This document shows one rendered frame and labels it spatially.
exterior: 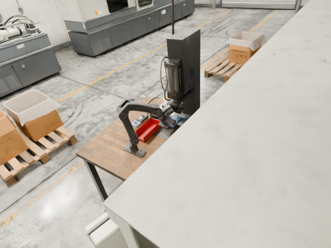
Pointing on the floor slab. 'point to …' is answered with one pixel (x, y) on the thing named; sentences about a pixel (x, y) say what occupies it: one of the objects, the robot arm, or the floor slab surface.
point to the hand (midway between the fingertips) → (167, 125)
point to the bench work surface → (116, 151)
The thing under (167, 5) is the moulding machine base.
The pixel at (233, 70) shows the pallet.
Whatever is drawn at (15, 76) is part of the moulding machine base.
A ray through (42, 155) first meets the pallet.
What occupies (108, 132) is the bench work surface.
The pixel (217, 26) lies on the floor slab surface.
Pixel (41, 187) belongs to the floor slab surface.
